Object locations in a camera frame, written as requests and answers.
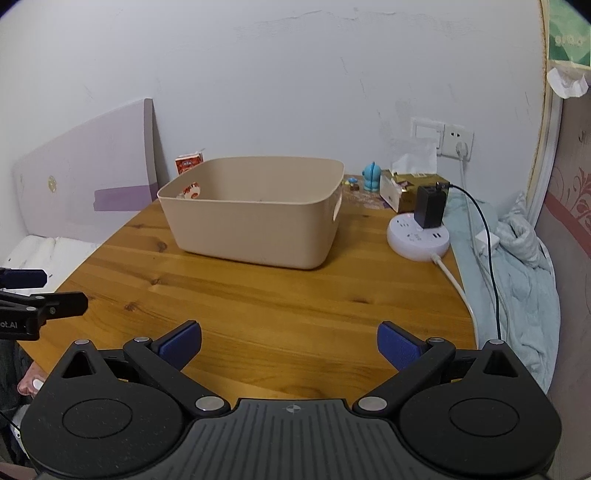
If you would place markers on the floral wardrobe door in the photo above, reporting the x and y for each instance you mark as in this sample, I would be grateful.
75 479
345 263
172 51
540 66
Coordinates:
572 207

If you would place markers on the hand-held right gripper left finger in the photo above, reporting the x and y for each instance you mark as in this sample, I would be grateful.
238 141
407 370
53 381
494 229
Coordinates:
182 344

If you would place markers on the red milk carton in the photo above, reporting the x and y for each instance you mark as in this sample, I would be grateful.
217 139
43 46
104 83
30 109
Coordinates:
189 164

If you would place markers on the white wall switch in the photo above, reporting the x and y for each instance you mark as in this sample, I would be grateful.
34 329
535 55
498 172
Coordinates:
427 133

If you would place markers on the black charger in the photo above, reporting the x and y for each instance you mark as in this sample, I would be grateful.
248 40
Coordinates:
430 205

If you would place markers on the white pillow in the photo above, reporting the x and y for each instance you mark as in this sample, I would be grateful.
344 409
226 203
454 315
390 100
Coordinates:
51 258

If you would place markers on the small mushroom figurine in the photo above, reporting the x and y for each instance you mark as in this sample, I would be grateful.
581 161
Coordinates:
353 185

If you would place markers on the light blue blanket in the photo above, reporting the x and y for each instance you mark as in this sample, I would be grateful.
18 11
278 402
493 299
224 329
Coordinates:
517 286

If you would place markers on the white adapter block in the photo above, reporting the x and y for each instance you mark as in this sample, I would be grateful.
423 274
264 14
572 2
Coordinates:
488 243

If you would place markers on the white wall socket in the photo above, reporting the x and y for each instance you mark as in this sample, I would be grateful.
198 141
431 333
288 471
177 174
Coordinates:
459 138

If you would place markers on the gold tissue box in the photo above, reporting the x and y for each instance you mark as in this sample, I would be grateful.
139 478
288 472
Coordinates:
415 189

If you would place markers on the lavender bed headboard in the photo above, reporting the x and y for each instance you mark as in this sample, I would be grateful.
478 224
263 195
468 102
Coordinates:
83 175

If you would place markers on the beige plastic storage bin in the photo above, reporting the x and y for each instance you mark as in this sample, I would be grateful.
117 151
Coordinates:
258 230

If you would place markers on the white round power strip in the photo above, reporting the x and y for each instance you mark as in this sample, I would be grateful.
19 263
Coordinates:
415 242

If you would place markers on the person's left hand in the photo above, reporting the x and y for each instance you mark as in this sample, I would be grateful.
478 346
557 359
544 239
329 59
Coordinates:
30 385

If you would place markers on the blue cartoon figurine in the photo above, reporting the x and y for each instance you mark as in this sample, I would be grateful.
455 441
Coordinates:
371 177

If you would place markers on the green tissue pack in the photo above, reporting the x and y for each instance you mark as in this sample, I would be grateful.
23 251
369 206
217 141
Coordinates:
570 32

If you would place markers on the white crumpled tissue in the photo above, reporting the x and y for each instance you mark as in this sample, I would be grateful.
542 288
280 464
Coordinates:
568 83

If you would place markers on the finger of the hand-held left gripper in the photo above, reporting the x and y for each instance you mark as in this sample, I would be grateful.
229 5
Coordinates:
25 278
60 304

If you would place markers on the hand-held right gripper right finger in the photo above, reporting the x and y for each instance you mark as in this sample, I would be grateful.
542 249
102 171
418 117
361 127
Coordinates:
397 346

